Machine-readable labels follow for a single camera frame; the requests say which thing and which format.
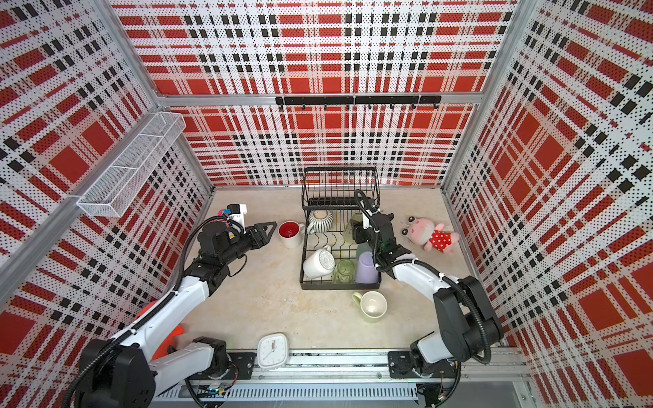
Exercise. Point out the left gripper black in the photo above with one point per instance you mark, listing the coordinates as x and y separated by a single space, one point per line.
259 228

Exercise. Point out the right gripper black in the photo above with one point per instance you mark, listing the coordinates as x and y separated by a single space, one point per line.
358 232

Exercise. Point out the teal textured plastic cup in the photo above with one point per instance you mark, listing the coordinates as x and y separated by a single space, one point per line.
362 248

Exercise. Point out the tall green glass cup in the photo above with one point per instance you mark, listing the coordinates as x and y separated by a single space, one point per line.
348 234

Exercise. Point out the lilac plastic cup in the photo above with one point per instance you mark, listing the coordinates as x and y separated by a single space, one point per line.
366 272

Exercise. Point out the green transparent glass mug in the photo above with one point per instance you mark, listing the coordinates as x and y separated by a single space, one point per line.
344 273

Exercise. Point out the ribbed grey-green cup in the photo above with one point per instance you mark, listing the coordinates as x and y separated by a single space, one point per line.
320 222

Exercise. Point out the white ceramic mug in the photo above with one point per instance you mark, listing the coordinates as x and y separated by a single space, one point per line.
319 264

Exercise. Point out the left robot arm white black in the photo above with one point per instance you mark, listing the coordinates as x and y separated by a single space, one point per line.
122 370

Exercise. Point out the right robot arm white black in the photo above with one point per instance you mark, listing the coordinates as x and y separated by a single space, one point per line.
468 326

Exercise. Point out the white mug red inside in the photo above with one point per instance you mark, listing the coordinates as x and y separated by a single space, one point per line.
291 234

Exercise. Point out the pink pig plush red dress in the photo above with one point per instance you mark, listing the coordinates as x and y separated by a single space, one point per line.
431 236

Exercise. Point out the light green ceramic mug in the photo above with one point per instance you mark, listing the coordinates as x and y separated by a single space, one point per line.
373 305

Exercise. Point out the white square alarm clock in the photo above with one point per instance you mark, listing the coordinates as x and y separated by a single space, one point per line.
272 351

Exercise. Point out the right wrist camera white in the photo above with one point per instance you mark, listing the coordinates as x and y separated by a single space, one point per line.
368 218

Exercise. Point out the black wire dish rack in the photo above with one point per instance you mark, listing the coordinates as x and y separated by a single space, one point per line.
333 189

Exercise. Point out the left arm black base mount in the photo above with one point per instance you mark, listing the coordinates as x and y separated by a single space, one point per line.
241 365

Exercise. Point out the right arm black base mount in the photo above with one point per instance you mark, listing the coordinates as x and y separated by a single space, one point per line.
402 366

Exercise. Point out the black wall hook rail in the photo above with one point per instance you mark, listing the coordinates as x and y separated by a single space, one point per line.
304 101

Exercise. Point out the white wire wall basket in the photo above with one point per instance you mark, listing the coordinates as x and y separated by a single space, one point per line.
114 191

